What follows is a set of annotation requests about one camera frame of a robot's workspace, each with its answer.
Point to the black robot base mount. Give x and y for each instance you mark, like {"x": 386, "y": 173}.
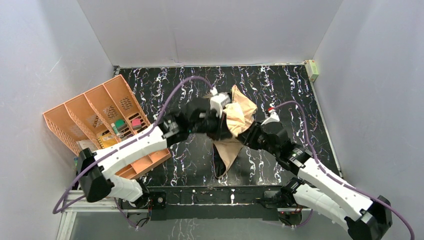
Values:
{"x": 217, "y": 202}

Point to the glue stick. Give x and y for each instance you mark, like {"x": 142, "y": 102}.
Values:
{"x": 115, "y": 129}

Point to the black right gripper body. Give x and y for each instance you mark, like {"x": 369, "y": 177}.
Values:
{"x": 249, "y": 134}

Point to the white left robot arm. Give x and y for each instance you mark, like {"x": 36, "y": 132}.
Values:
{"x": 97, "y": 170}

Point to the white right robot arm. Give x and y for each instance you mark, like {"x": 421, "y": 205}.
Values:
{"x": 317, "y": 187}

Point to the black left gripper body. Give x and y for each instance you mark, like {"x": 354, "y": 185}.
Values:
{"x": 219, "y": 124}

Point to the green eraser block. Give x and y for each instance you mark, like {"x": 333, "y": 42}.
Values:
{"x": 120, "y": 124}

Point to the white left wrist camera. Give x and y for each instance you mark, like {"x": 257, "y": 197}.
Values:
{"x": 218, "y": 101}

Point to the aluminium frame rail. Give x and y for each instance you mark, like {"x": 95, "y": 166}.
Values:
{"x": 77, "y": 203}

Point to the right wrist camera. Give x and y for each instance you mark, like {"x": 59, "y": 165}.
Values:
{"x": 271, "y": 116}

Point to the orange plastic desk organizer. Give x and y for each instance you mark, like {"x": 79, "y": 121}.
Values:
{"x": 91, "y": 113}

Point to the white green box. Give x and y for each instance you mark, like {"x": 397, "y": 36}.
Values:
{"x": 312, "y": 69}

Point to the pink eraser block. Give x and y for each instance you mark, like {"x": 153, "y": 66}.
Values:
{"x": 136, "y": 124}

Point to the beige and black folding umbrella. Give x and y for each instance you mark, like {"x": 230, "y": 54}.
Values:
{"x": 239, "y": 113}

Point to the yellow spiral notebook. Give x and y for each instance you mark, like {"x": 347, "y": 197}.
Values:
{"x": 106, "y": 140}

